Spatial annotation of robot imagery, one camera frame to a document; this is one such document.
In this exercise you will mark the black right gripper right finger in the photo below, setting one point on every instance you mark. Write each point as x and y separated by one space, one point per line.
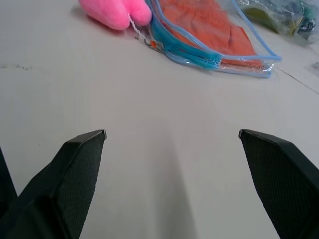
281 184

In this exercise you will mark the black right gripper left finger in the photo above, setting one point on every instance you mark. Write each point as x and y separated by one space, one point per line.
62 184

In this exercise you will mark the clear pouch with orange cloth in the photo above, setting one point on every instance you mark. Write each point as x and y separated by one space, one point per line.
211 44

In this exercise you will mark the clear bag of green items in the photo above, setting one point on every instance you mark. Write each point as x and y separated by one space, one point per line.
281 17

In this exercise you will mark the pink plush zipper charm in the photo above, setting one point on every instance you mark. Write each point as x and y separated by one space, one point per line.
117 12

